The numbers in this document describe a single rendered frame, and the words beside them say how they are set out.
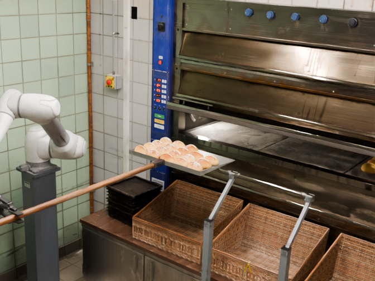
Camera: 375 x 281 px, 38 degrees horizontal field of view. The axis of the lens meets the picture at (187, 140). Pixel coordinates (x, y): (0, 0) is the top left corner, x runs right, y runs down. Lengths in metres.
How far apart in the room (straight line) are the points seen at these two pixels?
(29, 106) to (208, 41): 1.24
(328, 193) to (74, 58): 2.11
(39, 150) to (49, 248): 0.71
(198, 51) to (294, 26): 0.69
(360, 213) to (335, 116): 0.57
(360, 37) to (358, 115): 0.42
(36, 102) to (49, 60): 1.13
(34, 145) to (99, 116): 0.91
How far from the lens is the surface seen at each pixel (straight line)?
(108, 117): 4.24
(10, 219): 2.52
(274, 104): 3.30
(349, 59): 3.09
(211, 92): 3.54
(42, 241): 3.78
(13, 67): 3.88
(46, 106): 2.94
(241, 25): 3.39
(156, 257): 3.48
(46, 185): 3.64
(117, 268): 3.79
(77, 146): 3.47
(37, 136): 3.53
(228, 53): 3.43
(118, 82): 4.04
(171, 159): 3.17
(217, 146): 3.60
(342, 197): 3.27
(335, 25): 3.11
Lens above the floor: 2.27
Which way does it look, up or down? 17 degrees down
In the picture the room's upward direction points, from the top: 2 degrees clockwise
